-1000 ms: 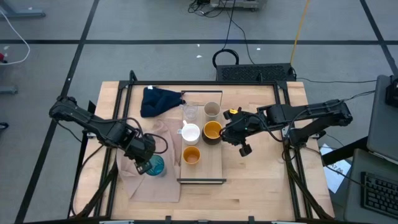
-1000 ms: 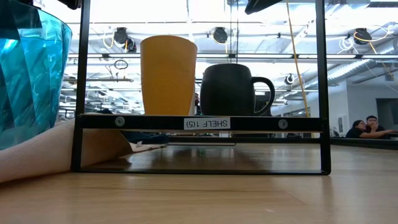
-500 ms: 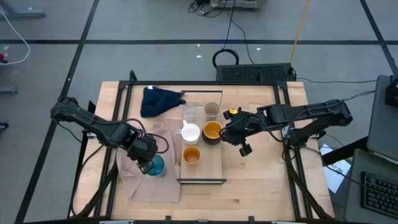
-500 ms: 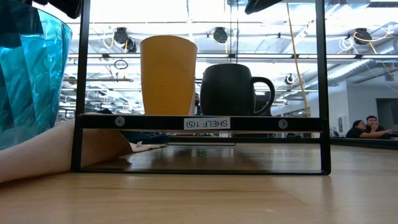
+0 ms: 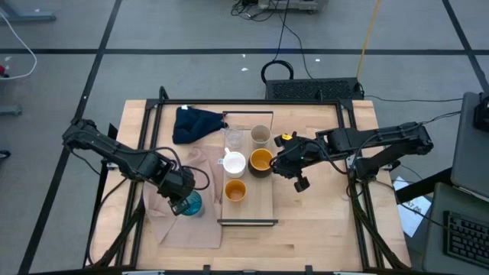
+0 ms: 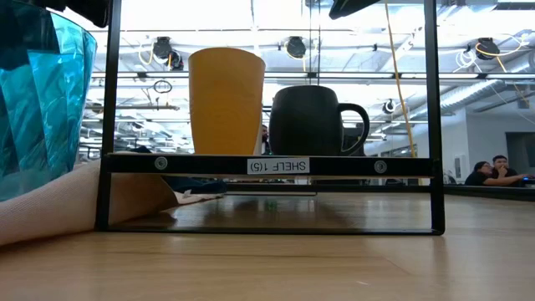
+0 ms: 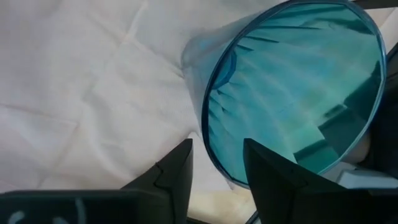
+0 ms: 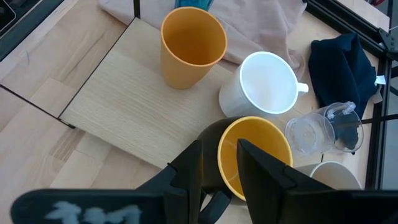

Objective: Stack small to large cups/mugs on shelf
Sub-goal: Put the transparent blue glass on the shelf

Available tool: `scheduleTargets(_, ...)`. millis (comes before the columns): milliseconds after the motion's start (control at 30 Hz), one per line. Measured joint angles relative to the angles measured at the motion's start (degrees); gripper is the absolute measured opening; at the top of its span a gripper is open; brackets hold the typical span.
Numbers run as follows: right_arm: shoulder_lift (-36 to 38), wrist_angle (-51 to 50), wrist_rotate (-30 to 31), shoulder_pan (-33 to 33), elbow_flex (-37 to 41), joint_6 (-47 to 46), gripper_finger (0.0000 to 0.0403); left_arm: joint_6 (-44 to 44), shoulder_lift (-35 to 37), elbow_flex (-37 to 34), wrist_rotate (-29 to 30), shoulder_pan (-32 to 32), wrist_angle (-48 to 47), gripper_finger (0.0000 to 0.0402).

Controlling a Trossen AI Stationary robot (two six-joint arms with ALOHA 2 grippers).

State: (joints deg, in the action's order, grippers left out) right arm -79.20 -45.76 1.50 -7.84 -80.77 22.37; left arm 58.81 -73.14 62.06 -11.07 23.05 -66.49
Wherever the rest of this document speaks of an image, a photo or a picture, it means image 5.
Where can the dark mug orange inside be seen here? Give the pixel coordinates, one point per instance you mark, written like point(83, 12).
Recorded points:
point(261, 159)

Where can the navy blue cloth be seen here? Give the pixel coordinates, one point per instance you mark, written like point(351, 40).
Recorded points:
point(195, 126)

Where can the yellow tag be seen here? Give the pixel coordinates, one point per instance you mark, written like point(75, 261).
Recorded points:
point(286, 136)

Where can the orange cup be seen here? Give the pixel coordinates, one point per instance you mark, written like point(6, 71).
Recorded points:
point(235, 190)

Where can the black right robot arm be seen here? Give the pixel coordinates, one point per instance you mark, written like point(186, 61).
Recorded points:
point(382, 135)

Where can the grey equipment cart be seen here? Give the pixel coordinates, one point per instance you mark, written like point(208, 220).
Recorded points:
point(290, 4)

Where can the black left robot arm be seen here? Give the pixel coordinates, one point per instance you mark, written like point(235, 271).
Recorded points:
point(114, 153)

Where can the clear plastic cup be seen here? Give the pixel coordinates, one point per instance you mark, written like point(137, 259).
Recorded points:
point(234, 138)

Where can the teal faceted plastic cup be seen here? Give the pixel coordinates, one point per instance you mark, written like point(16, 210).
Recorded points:
point(195, 204)

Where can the beige cup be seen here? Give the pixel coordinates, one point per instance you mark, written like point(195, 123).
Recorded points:
point(260, 134)

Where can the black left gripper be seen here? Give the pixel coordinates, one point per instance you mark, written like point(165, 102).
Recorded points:
point(175, 183)

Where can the small red object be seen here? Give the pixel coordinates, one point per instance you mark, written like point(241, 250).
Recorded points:
point(3, 70)

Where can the grey desk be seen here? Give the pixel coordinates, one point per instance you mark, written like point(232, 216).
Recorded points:
point(435, 229)

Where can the white paper sheet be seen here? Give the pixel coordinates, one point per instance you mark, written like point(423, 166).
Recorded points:
point(414, 214)

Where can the grey table foot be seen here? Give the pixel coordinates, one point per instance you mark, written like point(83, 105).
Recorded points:
point(26, 16)
point(9, 110)

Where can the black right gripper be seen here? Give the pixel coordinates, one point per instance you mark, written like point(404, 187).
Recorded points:
point(298, 156)

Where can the black aluminium rig frame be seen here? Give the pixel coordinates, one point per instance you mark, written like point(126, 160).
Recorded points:
point(248, 102)

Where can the black desk device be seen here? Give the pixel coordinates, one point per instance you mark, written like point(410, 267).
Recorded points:
point(482, 114)

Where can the black perforated computer tower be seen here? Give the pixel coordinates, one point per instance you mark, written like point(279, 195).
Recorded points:
point(313, 89)

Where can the white mug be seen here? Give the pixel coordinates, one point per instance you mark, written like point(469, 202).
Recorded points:
point(234, 164)

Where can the black keyboard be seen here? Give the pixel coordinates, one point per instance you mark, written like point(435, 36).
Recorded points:
point(468, 240)

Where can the grey laptop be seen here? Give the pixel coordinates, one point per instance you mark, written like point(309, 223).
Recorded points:
point(471, 160)

